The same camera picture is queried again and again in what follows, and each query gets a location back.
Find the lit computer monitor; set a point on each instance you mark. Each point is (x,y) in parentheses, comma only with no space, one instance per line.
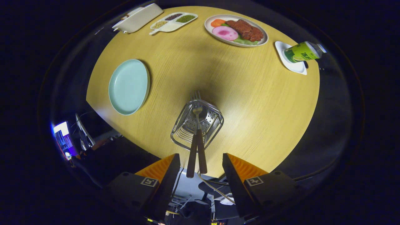
(62,134)

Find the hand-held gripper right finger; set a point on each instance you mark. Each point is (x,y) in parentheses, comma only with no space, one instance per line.
(234,187)

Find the pink round ham slice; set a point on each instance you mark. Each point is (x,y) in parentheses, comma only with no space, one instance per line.
(225,32)

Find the black backdrop cloth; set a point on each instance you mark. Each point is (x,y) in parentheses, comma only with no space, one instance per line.
(331,103)

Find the dark office chair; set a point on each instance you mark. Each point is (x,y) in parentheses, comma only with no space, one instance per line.
(207,189)

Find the red steak piece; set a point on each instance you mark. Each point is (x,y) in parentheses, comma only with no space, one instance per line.
(245,29)

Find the green label drink bottle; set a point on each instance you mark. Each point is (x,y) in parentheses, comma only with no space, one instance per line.
(301,52)

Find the orange tomato slice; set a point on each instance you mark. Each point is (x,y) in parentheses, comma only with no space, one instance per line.
(217,22)

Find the white divided seasoning tray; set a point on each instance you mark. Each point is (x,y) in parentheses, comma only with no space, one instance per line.
(170,27)

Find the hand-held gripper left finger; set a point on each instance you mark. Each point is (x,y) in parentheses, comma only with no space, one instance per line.
(167,190)

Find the white square coaster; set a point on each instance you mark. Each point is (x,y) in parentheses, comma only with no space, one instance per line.
(295,67)

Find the green lettuce leaf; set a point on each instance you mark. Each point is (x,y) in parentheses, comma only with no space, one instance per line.
(242,40)

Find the white round food plate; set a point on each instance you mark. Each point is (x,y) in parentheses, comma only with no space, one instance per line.
(231,17)

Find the light blue round plate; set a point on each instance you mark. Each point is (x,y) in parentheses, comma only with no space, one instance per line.
(129,87)

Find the white toaster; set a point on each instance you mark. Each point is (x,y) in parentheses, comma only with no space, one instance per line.
(140,18)

